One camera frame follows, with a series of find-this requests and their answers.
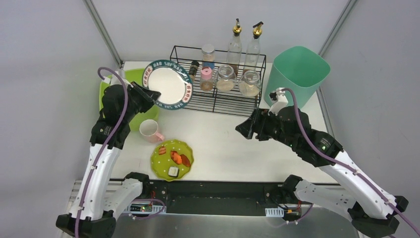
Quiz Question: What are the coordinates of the white plate with blue rim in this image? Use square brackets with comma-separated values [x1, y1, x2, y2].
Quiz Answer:
[142, 59, 194, 111]

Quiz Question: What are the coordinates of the glass jar with metal ring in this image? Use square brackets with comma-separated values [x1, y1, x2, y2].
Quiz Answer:
[238, 70, 262, 97]

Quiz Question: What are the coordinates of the black lid spice jar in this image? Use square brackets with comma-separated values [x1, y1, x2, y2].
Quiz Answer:
[188, 60, 200, 82]

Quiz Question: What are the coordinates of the glass jar with beige powder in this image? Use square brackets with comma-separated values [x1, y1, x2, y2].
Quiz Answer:
[215, 64, 236, 92]

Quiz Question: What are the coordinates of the pink lid spice jar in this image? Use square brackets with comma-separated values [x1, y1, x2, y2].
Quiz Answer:
[200, 66, 213, 91]

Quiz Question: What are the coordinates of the oil bottle with gold cap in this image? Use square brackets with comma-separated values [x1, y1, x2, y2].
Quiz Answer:
[227, 18, 242, 75]

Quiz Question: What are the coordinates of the silver lid pellet jar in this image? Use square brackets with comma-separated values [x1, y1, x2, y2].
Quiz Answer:
[201, 44, 215, 70]

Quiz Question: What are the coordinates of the oil bottle with black spout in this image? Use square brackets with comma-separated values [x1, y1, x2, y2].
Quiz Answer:
[243, 21, 263, 73]

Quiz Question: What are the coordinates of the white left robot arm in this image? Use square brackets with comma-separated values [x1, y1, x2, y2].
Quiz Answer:
[55, 82, 161, 238]

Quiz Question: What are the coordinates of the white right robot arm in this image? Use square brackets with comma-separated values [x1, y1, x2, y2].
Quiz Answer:
[236, 106, 408, 238]

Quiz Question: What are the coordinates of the lime green plastic basin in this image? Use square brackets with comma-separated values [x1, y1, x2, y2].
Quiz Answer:
[99, 68, 160, 132]

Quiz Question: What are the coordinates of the pink cup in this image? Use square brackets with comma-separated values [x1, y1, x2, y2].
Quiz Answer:
[139, 119, 165, 143]

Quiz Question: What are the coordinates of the sausage slice toy food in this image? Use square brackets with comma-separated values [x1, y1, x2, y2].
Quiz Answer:
[158, 146, 166, 155]

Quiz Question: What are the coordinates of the green plastic waste bin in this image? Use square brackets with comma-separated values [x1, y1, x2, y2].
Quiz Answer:
[263, 46, 331, 108]

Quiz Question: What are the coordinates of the green polka dot plate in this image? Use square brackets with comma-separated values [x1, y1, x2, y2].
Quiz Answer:
[151, 139, 194, 181]

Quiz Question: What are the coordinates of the red sausage toy piece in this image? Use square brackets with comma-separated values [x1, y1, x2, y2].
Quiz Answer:
[180, 154, 191, 168]

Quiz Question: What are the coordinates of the white sushi toy piece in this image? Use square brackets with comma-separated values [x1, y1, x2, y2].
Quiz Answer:
[168, 166, 180, 178]

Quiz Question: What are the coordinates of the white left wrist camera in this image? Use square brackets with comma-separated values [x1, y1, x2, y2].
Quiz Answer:
[102, 70, 131, 86]

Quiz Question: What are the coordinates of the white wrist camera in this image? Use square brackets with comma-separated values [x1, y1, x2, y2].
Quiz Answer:
[269, 88, 288, 115]
[102, 70, 131, 86]

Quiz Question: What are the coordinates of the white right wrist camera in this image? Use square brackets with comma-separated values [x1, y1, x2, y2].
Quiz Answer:
[269, 88, 288, 115]

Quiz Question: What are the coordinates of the black wire rack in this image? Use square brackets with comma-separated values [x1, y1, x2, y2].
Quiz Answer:
[169, 45, 262, 117]

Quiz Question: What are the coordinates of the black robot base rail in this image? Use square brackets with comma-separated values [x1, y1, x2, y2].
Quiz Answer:
[140, 180, 304, 221]

